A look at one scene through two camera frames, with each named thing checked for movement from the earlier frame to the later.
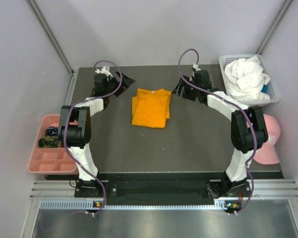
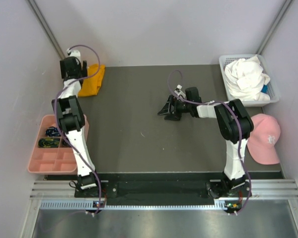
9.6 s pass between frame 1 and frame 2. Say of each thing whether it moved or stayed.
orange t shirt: moved
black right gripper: moved
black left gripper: moved
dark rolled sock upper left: stayed
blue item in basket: stayed
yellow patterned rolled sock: stayed
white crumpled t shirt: stayed
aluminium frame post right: stayed
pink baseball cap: stayed
